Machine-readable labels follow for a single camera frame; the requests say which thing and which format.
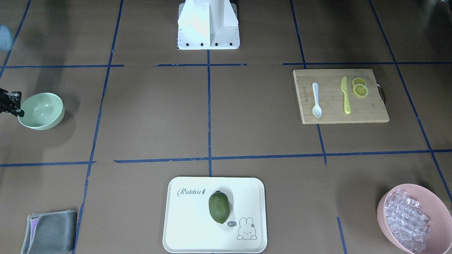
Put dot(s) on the green bowl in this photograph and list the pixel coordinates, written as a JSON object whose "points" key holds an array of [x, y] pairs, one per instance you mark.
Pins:
{"points": [[42, 111]]}

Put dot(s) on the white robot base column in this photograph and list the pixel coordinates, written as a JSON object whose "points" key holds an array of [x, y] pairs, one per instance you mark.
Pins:
{"points": [[208, 25]]}

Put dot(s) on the cream rabbit tray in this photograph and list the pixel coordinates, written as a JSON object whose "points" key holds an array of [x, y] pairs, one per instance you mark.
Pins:
{"points": [[189, 228]]}

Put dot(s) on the pink bowl with ice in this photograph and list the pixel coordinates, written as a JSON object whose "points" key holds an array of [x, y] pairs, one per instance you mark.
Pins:
{"points": [[415, 220]]}

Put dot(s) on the green avocado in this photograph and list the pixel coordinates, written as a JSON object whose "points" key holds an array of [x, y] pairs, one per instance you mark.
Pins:
{"points": [[219, 207]]}

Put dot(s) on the metal cutting board handle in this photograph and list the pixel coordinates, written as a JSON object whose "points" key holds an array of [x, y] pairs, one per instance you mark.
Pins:
{"points": [[381, 93]]}

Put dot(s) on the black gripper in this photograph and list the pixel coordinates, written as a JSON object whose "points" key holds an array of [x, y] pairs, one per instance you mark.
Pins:
{"points": [[7, 102]]}

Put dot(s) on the yellow plastic knife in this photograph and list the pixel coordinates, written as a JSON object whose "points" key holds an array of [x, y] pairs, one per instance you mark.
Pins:
{"points": [[347, 108]]}

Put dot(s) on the bamboo cutting board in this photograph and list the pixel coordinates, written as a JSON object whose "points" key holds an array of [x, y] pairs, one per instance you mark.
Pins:
{"points": [[370, 109]]}

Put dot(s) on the grey folded cloth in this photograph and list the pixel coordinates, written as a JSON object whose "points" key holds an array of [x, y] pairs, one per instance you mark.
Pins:
{"points": [[50, 233]]}

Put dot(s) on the white plastic spoon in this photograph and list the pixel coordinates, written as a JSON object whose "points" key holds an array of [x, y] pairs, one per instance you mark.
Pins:
{"points": [[316, 110]]}

